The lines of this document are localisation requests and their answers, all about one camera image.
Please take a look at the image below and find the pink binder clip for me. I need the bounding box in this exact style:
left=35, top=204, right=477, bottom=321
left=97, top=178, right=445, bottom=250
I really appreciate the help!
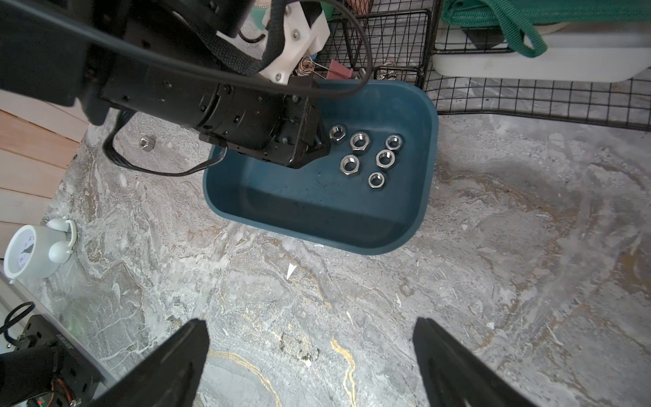
left=325, top=59, right=354, bottom=80

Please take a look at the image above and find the small steel nut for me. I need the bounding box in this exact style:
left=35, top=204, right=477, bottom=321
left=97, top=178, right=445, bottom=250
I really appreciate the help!
left=385, top=134, right=403, bottom=151

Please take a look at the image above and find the black wire desk organizer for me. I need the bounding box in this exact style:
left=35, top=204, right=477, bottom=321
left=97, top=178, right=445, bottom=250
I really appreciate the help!
left=309, top=1, right=650, bottom=132

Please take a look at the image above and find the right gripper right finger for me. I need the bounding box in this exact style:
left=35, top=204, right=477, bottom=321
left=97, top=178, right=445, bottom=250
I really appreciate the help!
left=413, top=317, right=533, bottom=406

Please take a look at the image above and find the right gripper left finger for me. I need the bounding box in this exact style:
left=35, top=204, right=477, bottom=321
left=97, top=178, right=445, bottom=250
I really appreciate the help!
left=91, top=319, right=210, bottom=406

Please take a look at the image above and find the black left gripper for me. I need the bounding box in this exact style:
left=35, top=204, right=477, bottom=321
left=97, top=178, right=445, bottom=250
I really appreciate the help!
left=100, top=65, right=331, bottom=170

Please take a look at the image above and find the white alarm clock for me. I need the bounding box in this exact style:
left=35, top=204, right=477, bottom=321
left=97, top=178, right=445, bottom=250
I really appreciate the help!
left=3, top=216, right=79, bottom=281

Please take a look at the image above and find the teal plastic storage box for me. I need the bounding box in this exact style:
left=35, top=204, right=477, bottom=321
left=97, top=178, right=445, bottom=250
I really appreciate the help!
left=203, top=81, right=439, bottom=255

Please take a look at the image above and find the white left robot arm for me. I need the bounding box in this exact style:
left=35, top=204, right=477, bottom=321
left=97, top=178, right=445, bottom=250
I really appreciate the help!
left=1, top=1, right=332, bottom=169

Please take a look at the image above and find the white box in organizer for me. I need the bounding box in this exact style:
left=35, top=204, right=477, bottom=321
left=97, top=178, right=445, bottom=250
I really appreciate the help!
left=432, top=22, right=650, bottom=83

